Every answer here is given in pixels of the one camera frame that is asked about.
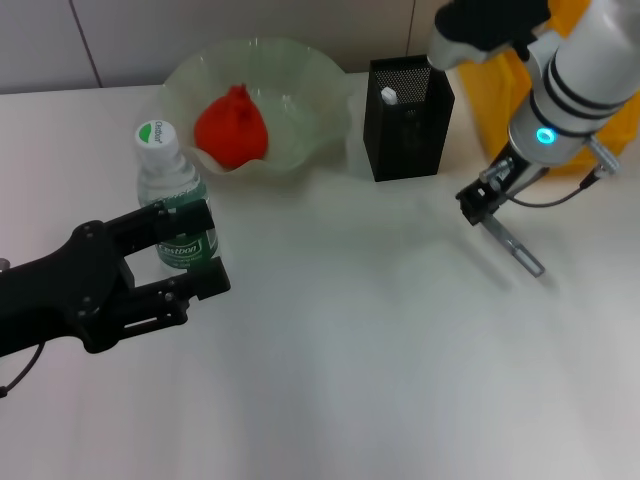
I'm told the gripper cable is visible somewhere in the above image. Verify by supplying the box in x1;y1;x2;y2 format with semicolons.
478;138;622;208
0;342;46;400

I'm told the clear green-label water bottle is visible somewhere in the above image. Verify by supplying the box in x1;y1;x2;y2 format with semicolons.
133;119;221;274

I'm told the black mesh pen holder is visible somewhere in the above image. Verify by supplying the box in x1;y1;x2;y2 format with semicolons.
363;53;456;183

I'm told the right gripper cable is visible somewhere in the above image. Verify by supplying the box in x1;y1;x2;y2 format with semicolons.
478;138;622;208

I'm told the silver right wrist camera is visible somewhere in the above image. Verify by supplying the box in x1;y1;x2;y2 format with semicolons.
427;0;554;70

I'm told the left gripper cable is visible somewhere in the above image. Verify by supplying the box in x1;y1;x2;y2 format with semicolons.
0;342;46;400

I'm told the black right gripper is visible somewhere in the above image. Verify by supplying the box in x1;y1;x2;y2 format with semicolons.
455;141;552;228

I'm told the grey pen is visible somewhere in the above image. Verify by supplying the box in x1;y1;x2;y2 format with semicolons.
477;212;546;277

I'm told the green glass fruit plate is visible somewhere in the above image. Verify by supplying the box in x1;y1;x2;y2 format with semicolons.
162;37;351;177

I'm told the yellow plastic bin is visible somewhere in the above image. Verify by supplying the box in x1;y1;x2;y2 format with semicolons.
457;0;640;175

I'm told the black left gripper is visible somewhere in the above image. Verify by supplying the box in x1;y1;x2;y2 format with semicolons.
0;198;232;355

